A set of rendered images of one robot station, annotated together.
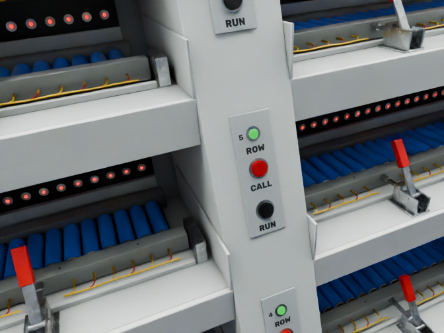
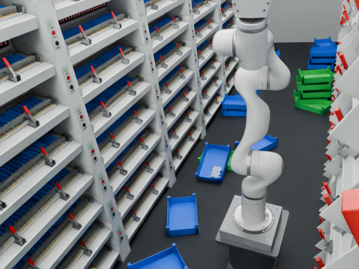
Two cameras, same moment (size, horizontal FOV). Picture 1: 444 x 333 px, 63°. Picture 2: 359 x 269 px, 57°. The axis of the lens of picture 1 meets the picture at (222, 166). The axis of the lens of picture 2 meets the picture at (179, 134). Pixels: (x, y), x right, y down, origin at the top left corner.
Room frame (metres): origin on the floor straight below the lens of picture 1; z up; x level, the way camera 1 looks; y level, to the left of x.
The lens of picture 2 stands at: (-1.16, 1.30, 1.63)
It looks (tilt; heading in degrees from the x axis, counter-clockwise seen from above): 31 degrees down; 315
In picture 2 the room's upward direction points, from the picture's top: 9 degrees counter-clockwise
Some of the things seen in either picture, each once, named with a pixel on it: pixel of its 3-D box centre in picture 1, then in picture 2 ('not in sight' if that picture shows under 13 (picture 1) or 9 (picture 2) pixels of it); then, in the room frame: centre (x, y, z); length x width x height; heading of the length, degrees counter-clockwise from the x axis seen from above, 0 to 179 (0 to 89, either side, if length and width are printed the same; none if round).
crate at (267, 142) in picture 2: not in sight; (256, 143); (0.03, -0.78, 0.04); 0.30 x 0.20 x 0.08; 72
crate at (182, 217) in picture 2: not in sight; (182, 213); (0.04, 0.20, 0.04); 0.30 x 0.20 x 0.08; 131
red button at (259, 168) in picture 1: (258, 168); not in sight; (0.33, -0.03, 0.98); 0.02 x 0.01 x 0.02; 107
